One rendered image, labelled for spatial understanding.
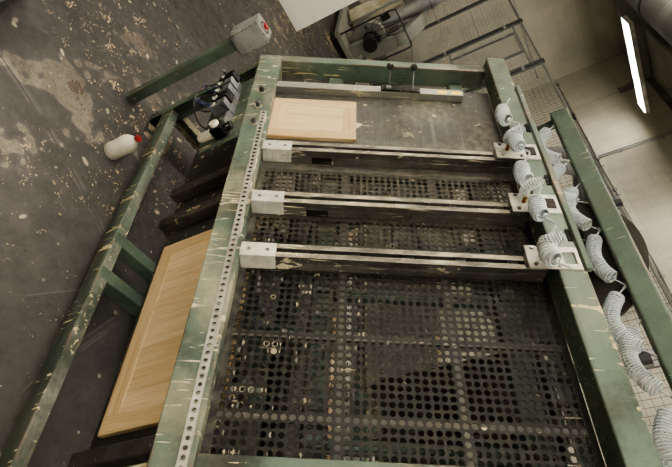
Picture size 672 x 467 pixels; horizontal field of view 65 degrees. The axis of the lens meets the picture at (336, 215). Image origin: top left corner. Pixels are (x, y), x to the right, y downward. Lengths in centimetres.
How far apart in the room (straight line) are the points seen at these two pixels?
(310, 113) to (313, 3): 387
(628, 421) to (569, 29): 1033
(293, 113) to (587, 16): 950
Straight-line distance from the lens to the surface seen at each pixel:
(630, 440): 170
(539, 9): 1136
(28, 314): 242
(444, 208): 208
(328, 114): 260
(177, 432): 158
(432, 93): 280
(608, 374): 178
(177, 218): 267
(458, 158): 233
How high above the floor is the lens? 191
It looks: 21 degrees down
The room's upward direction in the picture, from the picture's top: 70 degrees clockwise
